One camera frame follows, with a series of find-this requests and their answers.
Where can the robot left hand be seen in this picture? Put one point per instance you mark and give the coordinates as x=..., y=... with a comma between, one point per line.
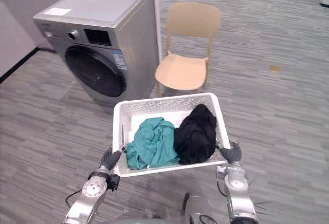
x=110, y=159

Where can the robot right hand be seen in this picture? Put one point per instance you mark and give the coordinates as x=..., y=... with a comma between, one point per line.
x=232, y=156

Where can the white perforated laundry basket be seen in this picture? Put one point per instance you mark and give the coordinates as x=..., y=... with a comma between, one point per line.
x=154, y=105

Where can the dark round washer door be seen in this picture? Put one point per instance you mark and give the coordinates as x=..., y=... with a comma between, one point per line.
x=95, y=72

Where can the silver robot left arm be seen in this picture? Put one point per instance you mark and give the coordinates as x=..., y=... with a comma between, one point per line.
x=87, y=198

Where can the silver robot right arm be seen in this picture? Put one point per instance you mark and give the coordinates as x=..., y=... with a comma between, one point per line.
x=239, y=190

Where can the silver front-load washing machine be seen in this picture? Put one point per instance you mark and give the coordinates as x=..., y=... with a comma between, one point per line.
x=133, y=54

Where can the black garment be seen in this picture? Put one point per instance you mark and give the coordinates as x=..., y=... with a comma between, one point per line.
x=195, y=136

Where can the teal garment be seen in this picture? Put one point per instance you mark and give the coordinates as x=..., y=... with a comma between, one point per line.
x=151, y=141

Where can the brown floor scrap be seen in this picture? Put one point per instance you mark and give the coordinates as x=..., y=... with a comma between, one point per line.
x=275, y=68

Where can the beige plastic chair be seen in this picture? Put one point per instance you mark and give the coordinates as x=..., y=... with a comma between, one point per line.
x=180, y=72

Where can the blue white energy label sticker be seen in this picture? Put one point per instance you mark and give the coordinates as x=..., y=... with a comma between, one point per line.
x=119, y=60

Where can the black washer display panel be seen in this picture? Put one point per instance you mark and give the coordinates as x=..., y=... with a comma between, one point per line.
x=98, y=37

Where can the silver washer control knob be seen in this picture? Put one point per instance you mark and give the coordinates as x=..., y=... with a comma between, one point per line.
x=73, y=35

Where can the silver detergent drawer front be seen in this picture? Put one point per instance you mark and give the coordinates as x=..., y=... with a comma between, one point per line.
x=52, y=34

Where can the white sticker on washer lid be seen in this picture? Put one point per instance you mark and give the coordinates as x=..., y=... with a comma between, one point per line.
x=58, y=11

